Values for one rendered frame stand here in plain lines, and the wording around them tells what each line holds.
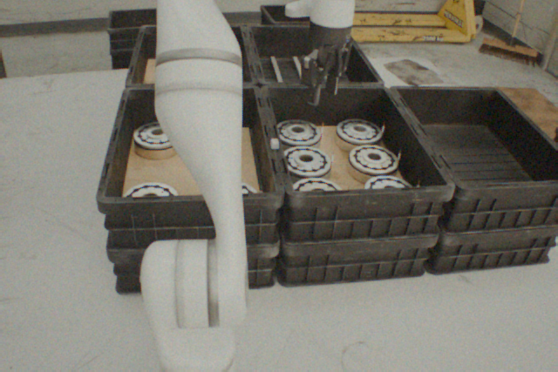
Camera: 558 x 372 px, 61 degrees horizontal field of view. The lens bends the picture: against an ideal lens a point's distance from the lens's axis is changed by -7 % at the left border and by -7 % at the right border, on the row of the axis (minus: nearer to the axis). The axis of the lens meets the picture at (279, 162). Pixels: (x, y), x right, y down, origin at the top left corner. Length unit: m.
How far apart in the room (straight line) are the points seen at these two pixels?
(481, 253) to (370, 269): 0.23
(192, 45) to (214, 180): 0.13
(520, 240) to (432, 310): 0.24
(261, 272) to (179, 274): 0.45
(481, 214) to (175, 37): 0.67
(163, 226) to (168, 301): 0.35
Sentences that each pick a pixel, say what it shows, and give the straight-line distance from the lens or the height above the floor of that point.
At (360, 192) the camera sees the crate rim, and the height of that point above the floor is 0.93.
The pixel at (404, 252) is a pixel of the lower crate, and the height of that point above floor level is 0.78.
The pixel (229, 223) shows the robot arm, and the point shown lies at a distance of 0.49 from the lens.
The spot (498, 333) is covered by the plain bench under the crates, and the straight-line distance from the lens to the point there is 1.01.
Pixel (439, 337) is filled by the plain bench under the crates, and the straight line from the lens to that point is 0.96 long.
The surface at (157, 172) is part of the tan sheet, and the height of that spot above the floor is 0.83.
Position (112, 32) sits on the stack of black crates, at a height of 0.58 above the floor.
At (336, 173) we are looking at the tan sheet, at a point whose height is 0.83.
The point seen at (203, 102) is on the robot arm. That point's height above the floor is 1.19.
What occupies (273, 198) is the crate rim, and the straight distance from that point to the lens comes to 0.79.
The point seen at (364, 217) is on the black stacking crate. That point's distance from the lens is 0.88.
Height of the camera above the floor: 1.43
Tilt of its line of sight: 35 degrees down
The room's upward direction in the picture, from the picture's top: 5 degrees clockwise
